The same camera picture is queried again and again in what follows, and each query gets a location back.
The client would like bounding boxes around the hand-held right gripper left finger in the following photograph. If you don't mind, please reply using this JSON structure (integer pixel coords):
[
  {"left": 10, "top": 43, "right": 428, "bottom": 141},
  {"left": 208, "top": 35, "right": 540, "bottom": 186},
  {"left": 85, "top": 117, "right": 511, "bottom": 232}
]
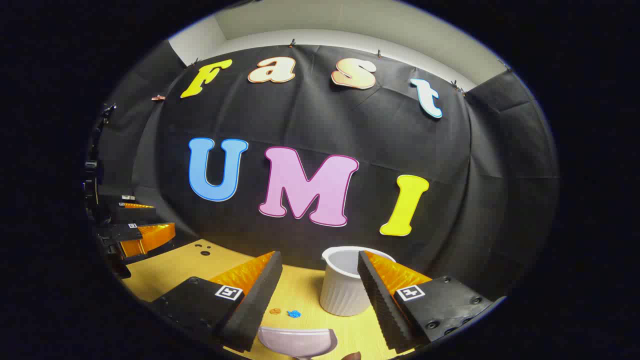
[{"left": 150, "top": 250, "right": 284, "bottom": 353}]

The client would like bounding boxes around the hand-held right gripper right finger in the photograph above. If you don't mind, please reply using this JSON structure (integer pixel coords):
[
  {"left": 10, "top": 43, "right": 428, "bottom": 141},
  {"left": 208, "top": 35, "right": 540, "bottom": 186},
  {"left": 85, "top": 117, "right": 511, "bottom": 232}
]
[{"left": 357, "top": 250, "right": 507, "bottom": 353}]

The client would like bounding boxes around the white ribbed garbage bin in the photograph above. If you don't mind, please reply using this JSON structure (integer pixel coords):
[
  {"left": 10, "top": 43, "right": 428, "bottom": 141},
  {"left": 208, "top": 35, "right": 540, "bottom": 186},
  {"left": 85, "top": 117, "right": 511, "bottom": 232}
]
[{"left": 319, "top": 245, "right": 398, "bottom": 317}]

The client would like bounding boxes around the light purple dustpan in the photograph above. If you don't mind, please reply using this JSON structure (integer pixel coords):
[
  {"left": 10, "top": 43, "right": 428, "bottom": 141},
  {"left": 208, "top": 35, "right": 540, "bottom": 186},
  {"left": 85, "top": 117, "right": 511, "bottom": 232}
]
[{"left": 257, "top": 326, "right": 338, "bottom": 360}]

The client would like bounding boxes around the yellow wooden desktop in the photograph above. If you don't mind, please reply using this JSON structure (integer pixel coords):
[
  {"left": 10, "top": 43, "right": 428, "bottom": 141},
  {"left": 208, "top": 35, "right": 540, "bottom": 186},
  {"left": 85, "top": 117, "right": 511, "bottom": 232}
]
[{"left": 121, "top": 239, "right": 416, "bottom": 360}]

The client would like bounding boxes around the black backdrop cloth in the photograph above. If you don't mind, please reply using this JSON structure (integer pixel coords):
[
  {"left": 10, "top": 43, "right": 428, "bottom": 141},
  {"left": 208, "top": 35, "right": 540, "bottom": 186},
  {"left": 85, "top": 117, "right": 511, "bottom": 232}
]
[{"left": 95, "top": 40, "right": 560, "bottom": 301}]

